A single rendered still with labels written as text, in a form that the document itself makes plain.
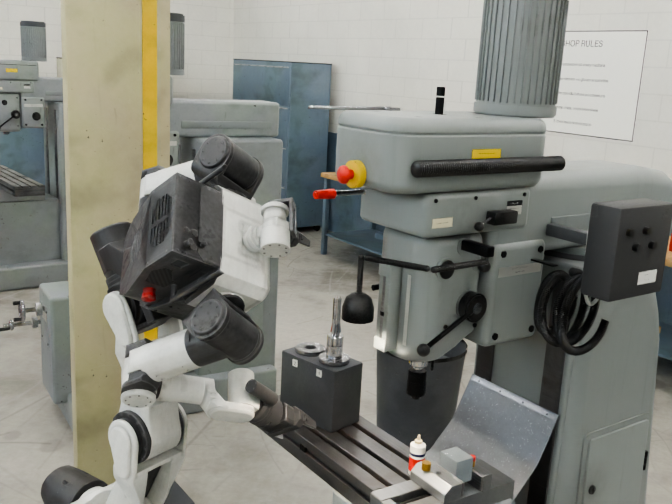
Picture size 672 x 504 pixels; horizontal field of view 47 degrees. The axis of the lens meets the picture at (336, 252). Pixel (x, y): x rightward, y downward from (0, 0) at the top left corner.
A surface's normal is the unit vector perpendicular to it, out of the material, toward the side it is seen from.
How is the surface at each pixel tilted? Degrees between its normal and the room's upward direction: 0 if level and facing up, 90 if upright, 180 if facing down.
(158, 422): 80
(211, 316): 51
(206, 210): 58
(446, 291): 90
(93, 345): 90
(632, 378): 88
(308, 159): 90
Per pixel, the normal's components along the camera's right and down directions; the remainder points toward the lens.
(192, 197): 0.70, -0.37
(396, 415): -0.58, 0.22
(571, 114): -0.82, 0.09
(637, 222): 0.58, 0.22
